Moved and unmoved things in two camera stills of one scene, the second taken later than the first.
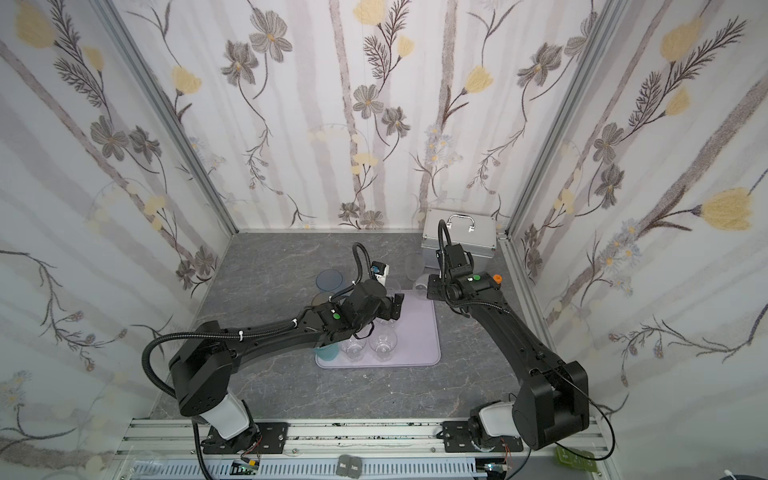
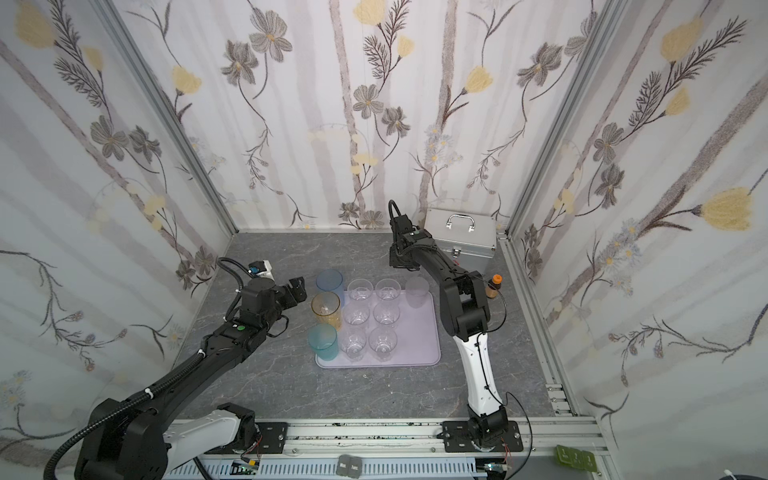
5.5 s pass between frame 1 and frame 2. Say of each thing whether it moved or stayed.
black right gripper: moved
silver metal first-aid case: stayed
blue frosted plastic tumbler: stayed
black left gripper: moved
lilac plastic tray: stayed
